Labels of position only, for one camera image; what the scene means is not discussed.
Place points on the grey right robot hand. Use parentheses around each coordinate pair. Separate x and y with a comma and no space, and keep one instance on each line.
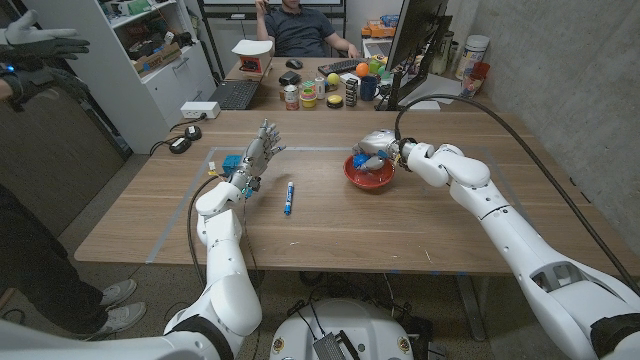
(382,142)

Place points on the operator right gloved hand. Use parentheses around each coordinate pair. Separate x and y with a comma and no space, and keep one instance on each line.
(35,80)

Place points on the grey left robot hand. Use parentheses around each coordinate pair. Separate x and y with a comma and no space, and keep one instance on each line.
(254,160)

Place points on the operator left gloved hand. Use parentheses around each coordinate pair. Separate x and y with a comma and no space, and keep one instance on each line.
(42,44)

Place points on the blue spiky stress ball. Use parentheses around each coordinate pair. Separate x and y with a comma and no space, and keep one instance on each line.
(360,160)

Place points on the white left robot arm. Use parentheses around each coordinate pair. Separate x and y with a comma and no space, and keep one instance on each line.
(225,270)

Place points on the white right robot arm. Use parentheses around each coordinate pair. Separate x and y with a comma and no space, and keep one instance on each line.
(515,240)

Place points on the red bowl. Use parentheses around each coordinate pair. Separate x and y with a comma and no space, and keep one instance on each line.
(370,180)

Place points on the blue marker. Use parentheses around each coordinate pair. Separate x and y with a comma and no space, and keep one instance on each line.
(289,199)

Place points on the orange ball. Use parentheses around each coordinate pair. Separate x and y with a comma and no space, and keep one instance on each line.
(362,69)

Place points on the yellow ball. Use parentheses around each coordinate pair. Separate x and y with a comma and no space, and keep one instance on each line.
(333,79)

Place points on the small white box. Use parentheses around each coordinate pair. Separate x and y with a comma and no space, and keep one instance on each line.
(424,106)

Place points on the dark blue mug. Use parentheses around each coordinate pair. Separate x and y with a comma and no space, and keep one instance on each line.
(369,88)

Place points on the black block stack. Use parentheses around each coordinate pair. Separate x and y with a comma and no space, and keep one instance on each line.
(351,92)

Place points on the yellow and black disc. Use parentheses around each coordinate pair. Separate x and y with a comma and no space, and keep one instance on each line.
(335,101)

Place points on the black power adapter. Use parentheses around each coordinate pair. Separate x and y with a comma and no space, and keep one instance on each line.
(193,133)
(180,145)

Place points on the black laptop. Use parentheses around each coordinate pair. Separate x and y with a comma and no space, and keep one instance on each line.
(235,95)

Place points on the tin can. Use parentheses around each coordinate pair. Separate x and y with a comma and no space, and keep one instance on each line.
(291,97)

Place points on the white power strip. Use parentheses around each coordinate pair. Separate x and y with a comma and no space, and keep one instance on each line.
(200,110)

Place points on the green toy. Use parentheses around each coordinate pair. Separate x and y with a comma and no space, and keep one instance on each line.
(375,66)

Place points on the white paper sheets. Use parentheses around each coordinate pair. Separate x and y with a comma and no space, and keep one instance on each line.
(440,86)

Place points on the colourful tape roll stack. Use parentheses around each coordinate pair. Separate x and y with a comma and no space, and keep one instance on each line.
(308,98)

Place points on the small white bottle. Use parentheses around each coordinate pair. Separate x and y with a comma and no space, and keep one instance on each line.
(320,88)

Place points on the black keyboard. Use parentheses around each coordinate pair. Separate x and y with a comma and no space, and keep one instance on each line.
(340,66)

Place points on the black pouch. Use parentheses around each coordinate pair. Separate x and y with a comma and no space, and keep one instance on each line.
(289,78)

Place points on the black computer mouse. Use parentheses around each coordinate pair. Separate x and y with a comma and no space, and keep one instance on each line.
(294,64)

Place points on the white and red box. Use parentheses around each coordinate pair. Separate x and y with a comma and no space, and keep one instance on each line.
(252,52)

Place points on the red cup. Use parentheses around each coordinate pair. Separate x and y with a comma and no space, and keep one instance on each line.
(472,82)

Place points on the cardboard box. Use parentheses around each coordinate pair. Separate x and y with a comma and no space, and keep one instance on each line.
(157,59)

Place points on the white shelf cabinet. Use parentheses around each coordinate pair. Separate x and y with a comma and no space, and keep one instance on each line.
(150,100)

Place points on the black computer monitor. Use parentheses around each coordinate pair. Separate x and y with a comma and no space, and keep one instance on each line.
(415,30)

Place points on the white canister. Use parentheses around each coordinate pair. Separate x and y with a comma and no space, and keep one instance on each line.
(472,55)

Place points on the seated person in dark polo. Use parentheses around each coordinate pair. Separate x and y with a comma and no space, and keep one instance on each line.
(300,30)

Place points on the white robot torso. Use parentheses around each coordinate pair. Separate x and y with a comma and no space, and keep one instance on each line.
(345,320)

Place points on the standing operator in dark clothes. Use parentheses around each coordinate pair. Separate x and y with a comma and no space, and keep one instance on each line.
(30,265)

